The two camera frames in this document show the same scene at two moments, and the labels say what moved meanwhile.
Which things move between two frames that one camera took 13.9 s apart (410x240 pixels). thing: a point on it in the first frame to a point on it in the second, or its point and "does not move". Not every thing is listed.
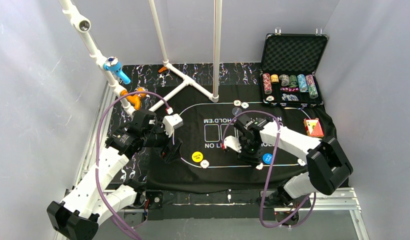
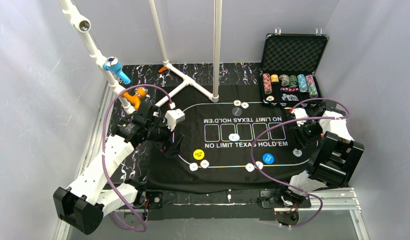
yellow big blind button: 197,156 does not move
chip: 245,105 does not move
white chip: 204,164 does not move
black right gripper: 246,153 to 300,133
